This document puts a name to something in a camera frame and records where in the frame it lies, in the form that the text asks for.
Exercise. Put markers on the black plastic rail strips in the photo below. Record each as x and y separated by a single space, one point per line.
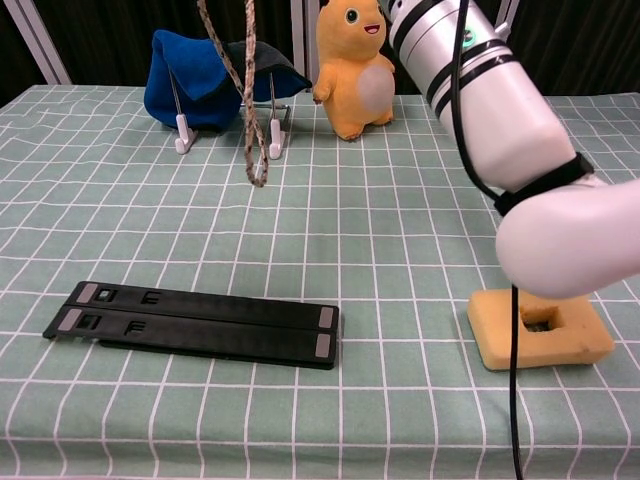
210 325

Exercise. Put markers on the right robot arm silver white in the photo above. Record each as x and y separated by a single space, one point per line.
505 100

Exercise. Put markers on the white frame post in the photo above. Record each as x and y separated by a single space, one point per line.
299 35
42 50
506 17

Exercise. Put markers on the yellow sponge with square hole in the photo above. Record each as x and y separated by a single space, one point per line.
492 330

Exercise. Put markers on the blue and grey cloth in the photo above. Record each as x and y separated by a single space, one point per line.
195 75

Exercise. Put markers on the black curtain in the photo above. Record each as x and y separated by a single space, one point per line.
110 40

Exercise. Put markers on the green checked tablecloth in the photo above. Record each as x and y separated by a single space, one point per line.
320 250

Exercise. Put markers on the yellow plush dinosaur toy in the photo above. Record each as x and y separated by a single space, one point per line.
350 75

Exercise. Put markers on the metal rack with white feet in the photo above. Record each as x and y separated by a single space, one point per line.
274 135

